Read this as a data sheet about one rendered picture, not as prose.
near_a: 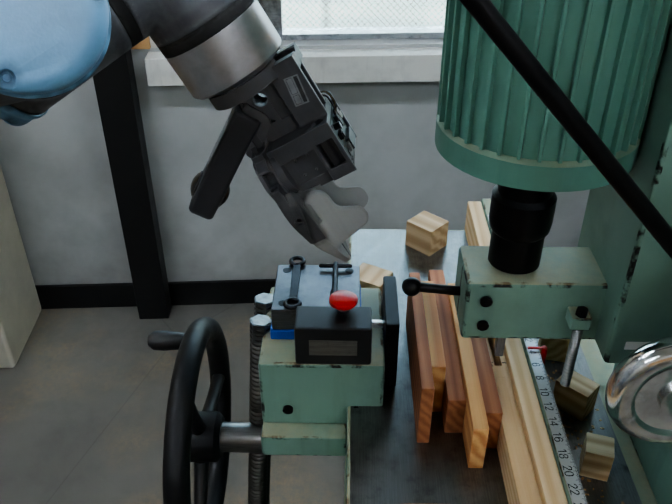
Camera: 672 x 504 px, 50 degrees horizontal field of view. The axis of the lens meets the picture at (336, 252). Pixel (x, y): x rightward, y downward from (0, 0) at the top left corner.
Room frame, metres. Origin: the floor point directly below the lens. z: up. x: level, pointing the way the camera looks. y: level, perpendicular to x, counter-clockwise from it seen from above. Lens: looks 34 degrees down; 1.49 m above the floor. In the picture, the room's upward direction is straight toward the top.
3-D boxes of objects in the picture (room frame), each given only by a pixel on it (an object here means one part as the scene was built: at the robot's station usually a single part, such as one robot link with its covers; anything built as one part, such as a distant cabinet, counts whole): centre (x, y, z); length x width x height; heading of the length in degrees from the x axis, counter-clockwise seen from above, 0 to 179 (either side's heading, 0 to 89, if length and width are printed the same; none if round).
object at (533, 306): (0.60, -0.20, 1.03); 0.14 x 0.07 x 0.09; 89
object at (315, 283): (0.63, 0.02, 0.99); 0.13 x 0.11 x 0.06; 179
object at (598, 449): (0.57, -0.30, 0.82); 0.03 x 0.03 x 0.04; 72
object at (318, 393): (0.64, 0.01, 0.91); 0.15 x 0.14 x 0.09; 179
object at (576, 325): (0.55, -0.24, 1.00); 0.02 x 0.02 x 0.10; 89
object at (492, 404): (0.61, -0.16, 0.93); 0.21 x 0.02 x 0.05; 179
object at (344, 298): (0.60, -0.01, 1.02); 0.03 x 0.03 x 0.01
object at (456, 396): (0.65, -0.13, 0.92); 0.23 x 0.02 x 0.05; 179
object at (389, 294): (0.64, -0.03, 0.95); 0.09 x 0.07 x 0.09; 179
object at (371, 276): (0.77, -0.05, 0.92); 0.05 x 0.04 x 0.03; 60
